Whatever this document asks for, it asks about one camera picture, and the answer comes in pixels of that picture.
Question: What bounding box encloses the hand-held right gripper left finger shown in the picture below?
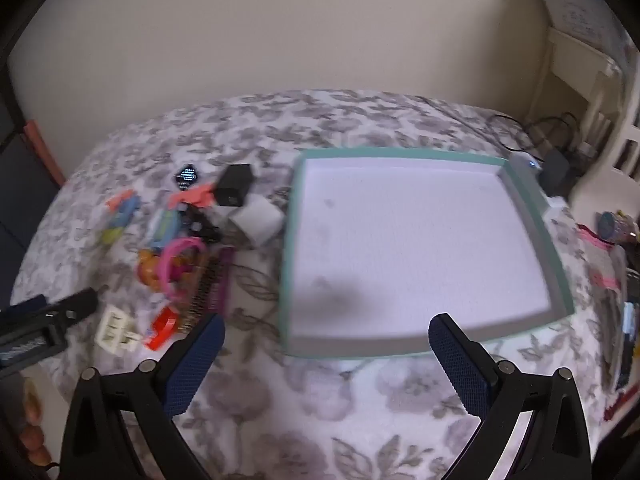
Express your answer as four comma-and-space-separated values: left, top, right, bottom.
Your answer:
59, 312, 227, 480

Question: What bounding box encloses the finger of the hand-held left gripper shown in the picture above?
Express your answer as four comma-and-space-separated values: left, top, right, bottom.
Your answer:
0, 296, 51, 317
47, 287, 99, 326

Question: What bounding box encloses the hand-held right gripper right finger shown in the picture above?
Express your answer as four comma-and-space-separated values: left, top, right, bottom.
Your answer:
428, 312, 593, 480

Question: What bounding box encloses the red packet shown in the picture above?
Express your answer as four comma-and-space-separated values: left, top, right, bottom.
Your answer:
142, 307, 181, 352

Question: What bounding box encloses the brown gold comb bar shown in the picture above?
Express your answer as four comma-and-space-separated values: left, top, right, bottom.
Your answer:
177, 255, 221, 333

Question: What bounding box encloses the orange toy figure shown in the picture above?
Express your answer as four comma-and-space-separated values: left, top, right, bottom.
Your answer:
137, 249, 163, 293

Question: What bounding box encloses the purple stick packet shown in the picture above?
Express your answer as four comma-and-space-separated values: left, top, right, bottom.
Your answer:
210, 246, 236, 316

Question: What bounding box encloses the pink plastic frame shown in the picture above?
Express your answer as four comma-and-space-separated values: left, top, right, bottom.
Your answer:
157, 237, 207, 297

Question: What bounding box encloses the orange and blue toy case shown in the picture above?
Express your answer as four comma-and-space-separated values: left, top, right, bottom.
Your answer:
102, 190, 142, 246
147, 184, 216, 252

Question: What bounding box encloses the teal shallow cardboard box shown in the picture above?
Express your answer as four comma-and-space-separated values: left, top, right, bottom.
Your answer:
279, 149, 575, 360

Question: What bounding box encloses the white cube adapter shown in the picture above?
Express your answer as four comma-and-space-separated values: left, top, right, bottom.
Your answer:
227, 197, 285, 248

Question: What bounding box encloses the small black hexagonal object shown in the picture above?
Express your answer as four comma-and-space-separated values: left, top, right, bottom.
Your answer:
173, 162, 202, 191

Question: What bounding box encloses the person's left hand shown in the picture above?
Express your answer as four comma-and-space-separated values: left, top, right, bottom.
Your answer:
17, 375, 53, 468

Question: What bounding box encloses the dark cabinet with orange edge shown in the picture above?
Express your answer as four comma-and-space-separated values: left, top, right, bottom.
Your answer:
0, 25, 67, 261

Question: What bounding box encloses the black power adapter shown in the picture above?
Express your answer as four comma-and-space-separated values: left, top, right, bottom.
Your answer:
215, 164, 254, 208

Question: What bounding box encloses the pink and white knit cloth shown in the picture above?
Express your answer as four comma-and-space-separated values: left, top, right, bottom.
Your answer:
575, 222, 631, 291

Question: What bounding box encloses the white power hub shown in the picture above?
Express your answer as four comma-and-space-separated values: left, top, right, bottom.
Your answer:
507, 152, 563, 211

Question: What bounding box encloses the colourful round tin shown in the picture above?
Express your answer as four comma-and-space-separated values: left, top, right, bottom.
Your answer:
596, 210, 638, 243

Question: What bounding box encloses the black charger block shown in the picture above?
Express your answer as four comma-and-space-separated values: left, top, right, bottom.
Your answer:
540, 152, 576, 197

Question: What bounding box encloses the floral grey white blanket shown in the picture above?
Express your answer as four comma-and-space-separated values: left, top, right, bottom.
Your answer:
10, 89, 631, 480

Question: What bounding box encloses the cream wooden shelf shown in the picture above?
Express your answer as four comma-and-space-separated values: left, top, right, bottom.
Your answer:
520, 25, 626, 161

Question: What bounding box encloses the white patterned cloth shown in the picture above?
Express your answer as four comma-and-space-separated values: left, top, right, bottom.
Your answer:
505, 0, 636, 61

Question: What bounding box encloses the black charging cable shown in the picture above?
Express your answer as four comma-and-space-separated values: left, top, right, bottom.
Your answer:
490, 112, 536, 153
525, 112, 581, 153

